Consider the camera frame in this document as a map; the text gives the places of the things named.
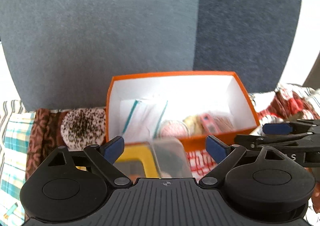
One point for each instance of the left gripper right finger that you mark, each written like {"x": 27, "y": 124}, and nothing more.
{"x": 226, "y": 158}

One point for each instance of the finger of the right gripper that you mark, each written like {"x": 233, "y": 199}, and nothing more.
{"x": 253, "y": 141}
{"x": 277, "y": 129}

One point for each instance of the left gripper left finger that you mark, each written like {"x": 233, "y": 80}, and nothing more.
{"x": 103, "y": 157}

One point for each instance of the pink small packet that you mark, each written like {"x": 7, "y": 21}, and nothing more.
{"x": 209, "y": 124}

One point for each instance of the beige fabric scrunchie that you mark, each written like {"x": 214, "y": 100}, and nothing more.
{"x": 194, "y": 125}

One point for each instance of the blue surgical face mask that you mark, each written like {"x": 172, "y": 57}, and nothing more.
{"x": 144, "y": 120}

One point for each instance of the clear plastic storage container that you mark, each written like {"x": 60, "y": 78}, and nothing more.
{"x": 170, "y": 156}

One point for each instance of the white cloth red squares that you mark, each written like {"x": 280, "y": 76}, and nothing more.
{"x": 200, "y": 163}

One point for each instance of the black white speckled pouch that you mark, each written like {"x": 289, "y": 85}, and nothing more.
{"x": 83, "y": 127}

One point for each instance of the orange cardboard box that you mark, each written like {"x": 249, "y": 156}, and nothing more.
{"x": 181, "y": 94}

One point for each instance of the patterned patchwork bedsheet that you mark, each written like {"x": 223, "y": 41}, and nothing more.
{"x": 28, "y": 137}

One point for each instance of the dark blue sofa cushion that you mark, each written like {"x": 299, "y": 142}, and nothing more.
{"x": 252, "y": 38}

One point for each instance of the grey sofa back cushion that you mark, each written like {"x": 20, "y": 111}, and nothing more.
{"x": 63, "y": 53}

